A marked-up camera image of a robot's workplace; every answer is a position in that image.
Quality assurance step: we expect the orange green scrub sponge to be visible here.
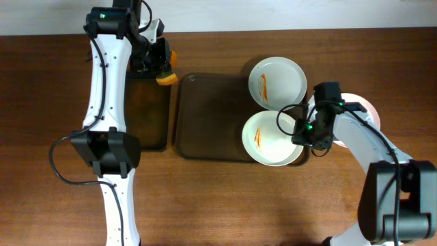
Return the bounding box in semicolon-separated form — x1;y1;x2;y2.
156;51;179;86

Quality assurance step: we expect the white plate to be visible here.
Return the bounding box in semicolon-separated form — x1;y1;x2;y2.
242;111;304;167
249;57;307;111

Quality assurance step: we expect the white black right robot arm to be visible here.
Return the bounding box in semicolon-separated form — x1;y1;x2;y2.
292;82;436;245

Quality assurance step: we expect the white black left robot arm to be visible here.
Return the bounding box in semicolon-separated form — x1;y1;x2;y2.
69;1;178;246

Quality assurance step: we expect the black water basin tray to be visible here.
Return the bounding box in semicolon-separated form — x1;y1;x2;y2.
124;72;171;152

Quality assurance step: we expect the dark brown serving tray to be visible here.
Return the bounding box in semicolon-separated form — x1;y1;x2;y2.
175;74;309;167

